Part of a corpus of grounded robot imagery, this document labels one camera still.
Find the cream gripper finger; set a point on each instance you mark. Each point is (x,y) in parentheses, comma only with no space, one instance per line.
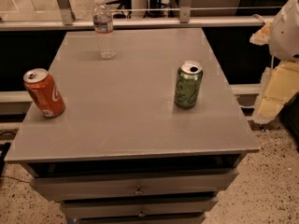
(261,37)
(278,86)

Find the green soda can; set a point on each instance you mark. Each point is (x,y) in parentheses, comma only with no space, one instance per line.
(189,78)

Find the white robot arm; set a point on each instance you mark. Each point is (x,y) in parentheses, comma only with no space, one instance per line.
(284,34)

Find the clear plastic water bottle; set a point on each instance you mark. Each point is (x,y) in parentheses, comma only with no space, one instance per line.
(103,26)

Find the orange soda can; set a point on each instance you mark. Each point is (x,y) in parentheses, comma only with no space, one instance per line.
(43,90)

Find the grey drawer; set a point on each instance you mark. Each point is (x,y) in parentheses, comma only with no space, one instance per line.
(133,185)
(139,208)

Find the grey drawer cabinet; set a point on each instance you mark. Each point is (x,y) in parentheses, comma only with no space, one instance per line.
(121,118)

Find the top grey drawer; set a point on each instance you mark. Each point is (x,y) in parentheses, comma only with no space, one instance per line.
(133,185)

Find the metal window rail frame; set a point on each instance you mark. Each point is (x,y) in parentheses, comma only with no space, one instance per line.
(34,15)

